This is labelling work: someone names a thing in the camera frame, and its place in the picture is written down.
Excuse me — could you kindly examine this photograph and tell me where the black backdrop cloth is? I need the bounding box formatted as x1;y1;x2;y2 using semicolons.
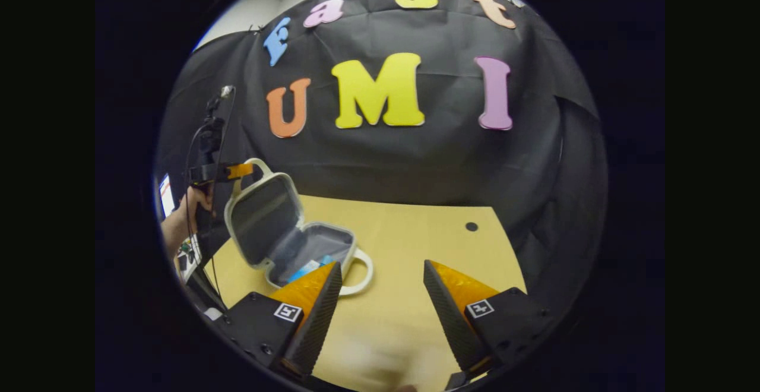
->
156;0;609;321

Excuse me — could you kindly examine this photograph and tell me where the thin black cable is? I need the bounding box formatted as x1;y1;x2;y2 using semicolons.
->
184;89;237;312

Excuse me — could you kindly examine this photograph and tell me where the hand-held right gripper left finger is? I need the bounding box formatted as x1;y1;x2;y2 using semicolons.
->
221;260;344;380

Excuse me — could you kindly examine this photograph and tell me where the pale translucent tube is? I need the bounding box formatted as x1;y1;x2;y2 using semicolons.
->
287;263;321;284

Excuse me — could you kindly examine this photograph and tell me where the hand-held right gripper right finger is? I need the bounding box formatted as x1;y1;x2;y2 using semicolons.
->
422;258;557;390

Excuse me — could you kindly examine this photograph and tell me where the computer monitor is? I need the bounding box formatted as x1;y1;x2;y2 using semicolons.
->
157;172;177;219

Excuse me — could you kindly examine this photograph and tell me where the white suitcase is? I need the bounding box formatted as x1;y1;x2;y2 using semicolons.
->
223;157;375;296

